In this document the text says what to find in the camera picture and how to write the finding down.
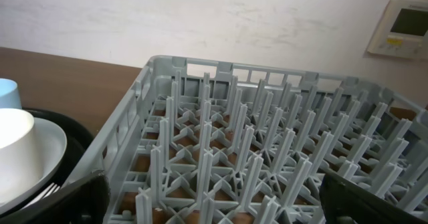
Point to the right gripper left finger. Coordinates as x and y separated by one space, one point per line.
83 201

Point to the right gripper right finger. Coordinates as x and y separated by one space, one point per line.
343 201

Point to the light blue cup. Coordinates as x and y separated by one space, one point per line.
9 94

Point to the grey dishwasher rack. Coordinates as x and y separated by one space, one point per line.
219 142

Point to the white plastic fork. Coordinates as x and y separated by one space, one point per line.
52 188

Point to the round black serving tray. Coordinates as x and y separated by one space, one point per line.
78 140

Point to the light grey plate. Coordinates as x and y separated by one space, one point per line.
52 144

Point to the white cup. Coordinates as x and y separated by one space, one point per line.
20 162

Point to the wall control panel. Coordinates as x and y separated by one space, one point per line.
402 31

